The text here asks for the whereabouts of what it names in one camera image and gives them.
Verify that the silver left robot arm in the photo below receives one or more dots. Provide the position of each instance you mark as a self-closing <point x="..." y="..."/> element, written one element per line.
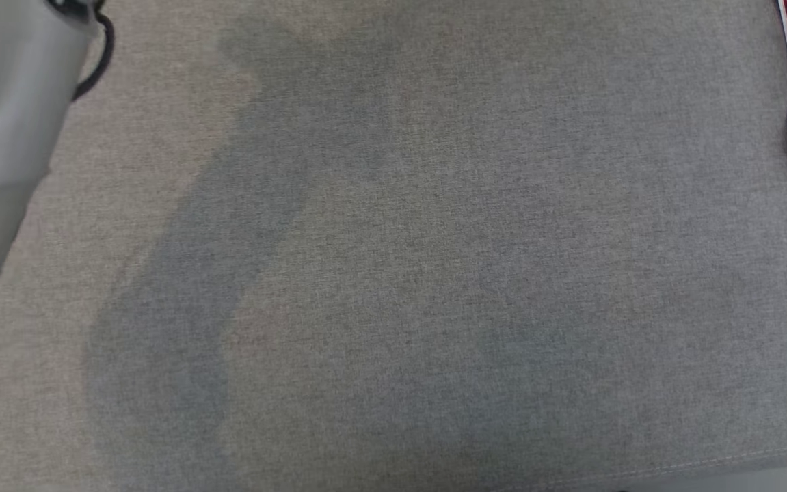
<point x="3" y="137"/>

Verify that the grey fabric sofa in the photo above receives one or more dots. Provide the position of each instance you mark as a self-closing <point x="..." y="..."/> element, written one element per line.
<point x="434" y="273"/>

